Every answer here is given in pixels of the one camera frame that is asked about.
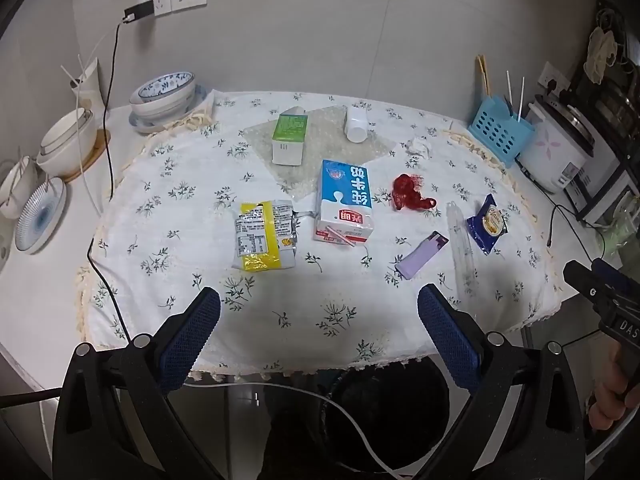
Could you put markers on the black storage shelf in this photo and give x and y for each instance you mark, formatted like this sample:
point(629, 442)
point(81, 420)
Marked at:
point(615, 105)

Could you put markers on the black trash bin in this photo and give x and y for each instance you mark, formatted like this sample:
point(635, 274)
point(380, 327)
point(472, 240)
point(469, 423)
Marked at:
point(390, 410)

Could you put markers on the purple lighter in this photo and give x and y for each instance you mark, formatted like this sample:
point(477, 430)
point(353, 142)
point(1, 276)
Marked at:
point(420, 256)

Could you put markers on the wooden board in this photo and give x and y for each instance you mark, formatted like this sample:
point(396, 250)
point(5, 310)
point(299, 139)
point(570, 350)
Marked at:
point(97, 152)

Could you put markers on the white mug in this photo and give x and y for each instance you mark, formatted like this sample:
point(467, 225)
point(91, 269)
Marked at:
point(17, 185)

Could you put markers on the white microwave oven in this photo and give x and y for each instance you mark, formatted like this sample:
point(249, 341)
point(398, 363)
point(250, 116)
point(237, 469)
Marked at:
point(605, 170)

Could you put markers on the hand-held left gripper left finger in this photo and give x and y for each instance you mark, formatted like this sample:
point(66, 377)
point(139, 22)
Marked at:
point(192, 340)

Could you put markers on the blue patterned bowl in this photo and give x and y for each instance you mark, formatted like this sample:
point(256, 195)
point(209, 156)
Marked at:
point(167, 85)
point(165, 109)

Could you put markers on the blue rimmed plate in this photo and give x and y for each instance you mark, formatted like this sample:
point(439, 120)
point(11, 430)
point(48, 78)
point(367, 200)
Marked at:
point(150, 126)

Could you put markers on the red mesh wrapper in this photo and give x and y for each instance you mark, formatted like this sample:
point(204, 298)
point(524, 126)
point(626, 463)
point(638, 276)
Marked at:
point(407, 190)

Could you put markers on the white utensil holder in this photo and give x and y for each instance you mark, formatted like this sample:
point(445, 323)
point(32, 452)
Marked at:
point(92, 87)

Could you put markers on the wall socket with plug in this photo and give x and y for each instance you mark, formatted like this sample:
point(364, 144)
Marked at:
point(552, 77)

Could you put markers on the white rice cooker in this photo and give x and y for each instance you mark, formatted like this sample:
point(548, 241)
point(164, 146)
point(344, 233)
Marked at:
point(550, 155)

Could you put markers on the beige cloth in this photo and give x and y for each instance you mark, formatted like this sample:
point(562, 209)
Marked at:
point(602, 52)

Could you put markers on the yellow snack packet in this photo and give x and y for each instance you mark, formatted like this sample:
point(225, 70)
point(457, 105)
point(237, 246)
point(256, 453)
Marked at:
point(260, 240)

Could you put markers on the white bowl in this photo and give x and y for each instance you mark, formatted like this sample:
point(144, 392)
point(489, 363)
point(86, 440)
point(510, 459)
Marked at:
point(70, 160)
point(65, 130)

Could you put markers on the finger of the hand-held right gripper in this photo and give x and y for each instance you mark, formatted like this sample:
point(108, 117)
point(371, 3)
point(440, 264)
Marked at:
point(582, 280)
point(617, 282)

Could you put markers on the clear bubble wrap sheet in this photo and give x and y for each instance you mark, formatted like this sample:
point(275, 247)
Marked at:
point(330, 135)

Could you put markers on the clear plastic tube wrapper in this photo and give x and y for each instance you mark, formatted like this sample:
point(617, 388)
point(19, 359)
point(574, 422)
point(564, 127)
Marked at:
point(462, 250)

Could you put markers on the blue and white milk carton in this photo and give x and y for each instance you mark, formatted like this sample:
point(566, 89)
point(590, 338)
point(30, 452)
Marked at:
point(345, 195)

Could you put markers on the person's right hand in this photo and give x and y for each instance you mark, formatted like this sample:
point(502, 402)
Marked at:
point(607, 405)

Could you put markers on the green and white carton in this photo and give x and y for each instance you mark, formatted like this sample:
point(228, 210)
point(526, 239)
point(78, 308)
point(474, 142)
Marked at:
point(289, 135)

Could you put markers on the wooden chopstick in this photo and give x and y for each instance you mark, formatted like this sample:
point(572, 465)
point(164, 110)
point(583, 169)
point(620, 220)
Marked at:
point(481, 75)
point(486, 75)

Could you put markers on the blue striped plate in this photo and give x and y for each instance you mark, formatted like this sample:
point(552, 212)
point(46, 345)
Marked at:
point(40, 215)

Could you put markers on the white floral tablecloth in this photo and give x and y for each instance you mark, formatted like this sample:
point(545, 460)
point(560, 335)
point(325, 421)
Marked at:
point(175, 210)

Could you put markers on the blue plastic utensil basket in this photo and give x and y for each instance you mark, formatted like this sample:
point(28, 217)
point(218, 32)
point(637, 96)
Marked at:
point(500, 130)

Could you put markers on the dark blue cookie packet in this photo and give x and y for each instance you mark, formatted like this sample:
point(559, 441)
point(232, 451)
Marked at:
point(487, 222)

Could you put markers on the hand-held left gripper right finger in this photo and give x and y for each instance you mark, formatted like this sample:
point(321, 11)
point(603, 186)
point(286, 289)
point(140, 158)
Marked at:
point(447, 340)

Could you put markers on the white plastic cup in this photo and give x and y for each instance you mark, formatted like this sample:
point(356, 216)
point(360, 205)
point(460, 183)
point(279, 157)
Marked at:
point(356, 125)

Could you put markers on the green plastic bag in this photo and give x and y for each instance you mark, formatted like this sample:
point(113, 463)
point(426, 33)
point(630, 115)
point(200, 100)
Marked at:
point(622, 230)

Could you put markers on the white tissue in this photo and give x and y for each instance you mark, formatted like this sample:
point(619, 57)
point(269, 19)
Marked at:
point(419, 147)

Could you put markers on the black charger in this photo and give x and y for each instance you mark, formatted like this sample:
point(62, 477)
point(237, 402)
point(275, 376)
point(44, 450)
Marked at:
point(139, 12)

